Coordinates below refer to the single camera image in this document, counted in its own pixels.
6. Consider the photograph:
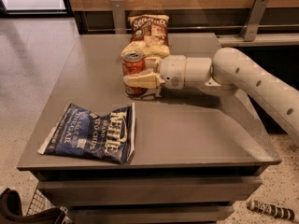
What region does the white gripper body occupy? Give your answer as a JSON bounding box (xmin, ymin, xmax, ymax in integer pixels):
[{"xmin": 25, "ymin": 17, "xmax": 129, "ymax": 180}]
[{"xmin": 159, "ymin": 55, "xmax": 186, "ymax": 90}]

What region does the black patterned tube on floor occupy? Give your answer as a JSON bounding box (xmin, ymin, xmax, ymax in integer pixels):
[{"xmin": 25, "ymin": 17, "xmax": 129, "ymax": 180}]
[{"xmin": 247, "ymin": 200, "xmax": 299, "ymax": 222}]

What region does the red coke can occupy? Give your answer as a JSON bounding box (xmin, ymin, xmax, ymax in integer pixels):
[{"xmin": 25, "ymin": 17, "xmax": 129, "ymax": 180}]
[{"xmin": 122, "ymin": 50, "xmax": 147, "ymax": 96}]

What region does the blue kettle chips bag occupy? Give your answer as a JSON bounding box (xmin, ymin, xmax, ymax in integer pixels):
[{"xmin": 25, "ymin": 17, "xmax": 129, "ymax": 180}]
[{"xmin": 38, "ymin": 104, "xmax": 135, "ymax": 163}]

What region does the black chair with wire basket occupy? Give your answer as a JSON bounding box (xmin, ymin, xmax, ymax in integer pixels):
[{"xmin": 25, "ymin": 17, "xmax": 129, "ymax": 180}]
[{"xmin": 0, "ymin": 188, "xmax": 66, "ymax": 224}]

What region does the brown sea salt chips bag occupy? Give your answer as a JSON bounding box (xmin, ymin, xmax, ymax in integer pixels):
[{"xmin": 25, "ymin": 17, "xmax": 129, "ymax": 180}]
[{"xmin": 121, "ymin": 14, "xmax": 170, "ymax": 58}]

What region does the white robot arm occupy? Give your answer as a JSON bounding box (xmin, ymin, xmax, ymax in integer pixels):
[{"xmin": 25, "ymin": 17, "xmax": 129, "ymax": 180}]
[{"xmin": 123, "ymin": 48, "xmax": 299, "ymax": 142}]

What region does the grey drawer cabinet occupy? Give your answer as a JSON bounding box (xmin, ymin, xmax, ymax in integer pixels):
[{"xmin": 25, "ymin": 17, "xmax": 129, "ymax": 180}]
[{"xmin": 18, "ymin": 35, "xmax": 279, "ymax": 224}]

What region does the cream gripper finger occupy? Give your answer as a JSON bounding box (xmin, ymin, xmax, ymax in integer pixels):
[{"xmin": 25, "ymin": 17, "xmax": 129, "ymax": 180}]
[
  {"xmin": 145, "ymin": 56, "xmax": 161, "ymax": 69},
  {"xmin": 123, "ymin": 69, "xmax": 165, "ymax": 89}
]

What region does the right metal wall bracket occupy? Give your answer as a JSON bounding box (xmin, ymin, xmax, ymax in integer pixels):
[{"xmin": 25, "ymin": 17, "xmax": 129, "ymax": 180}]
[{"xmin": 240, "ymin": 0, "xmax": 269, "ymax": 42}]

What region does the metal wall bracket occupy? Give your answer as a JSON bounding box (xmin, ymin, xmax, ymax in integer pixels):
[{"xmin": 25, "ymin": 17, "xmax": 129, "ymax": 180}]
[
  {"xmin": 110, "ymin": 0, "xmax": 126, "ymax": 34},
  {"xmin": 240, "ymin": 0, "xmax": 269, "ymax": 42}
]

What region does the left metal wall bracket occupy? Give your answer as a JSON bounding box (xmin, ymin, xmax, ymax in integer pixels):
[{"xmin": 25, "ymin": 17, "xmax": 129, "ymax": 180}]
[{"xmin": 110, "ymin": 0, "xmax": 126, "ymax": 34}]

